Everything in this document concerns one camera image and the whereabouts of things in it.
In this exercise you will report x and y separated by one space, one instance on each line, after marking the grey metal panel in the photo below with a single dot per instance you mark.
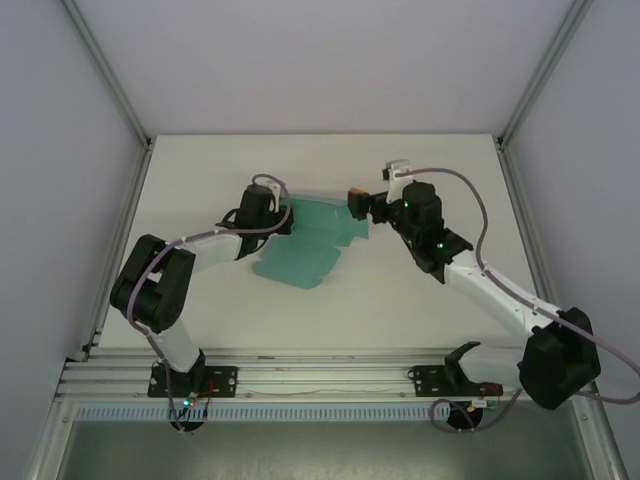
320 450

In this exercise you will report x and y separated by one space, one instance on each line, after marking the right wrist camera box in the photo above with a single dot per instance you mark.
398 170

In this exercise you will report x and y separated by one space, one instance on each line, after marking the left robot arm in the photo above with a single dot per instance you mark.
150 290

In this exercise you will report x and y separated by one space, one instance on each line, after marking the aluminium frame post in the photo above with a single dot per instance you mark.
542 70
107 70

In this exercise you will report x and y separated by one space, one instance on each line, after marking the left aluminium table side rail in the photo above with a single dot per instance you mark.
131 205

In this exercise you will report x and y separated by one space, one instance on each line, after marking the right aluminium frame post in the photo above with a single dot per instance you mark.
542 70

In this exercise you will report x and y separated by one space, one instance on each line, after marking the teal paper box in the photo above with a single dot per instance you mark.
300 250

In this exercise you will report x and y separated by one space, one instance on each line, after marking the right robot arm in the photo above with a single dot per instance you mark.
555 365

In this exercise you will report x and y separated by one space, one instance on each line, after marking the left aluminium frame post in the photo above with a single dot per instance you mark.
107 70

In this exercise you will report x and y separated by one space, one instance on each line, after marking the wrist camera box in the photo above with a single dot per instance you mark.
274 192
398 170

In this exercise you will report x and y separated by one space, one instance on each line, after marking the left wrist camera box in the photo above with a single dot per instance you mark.
274 192

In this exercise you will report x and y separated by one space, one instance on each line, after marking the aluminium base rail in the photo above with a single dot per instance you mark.
325 375

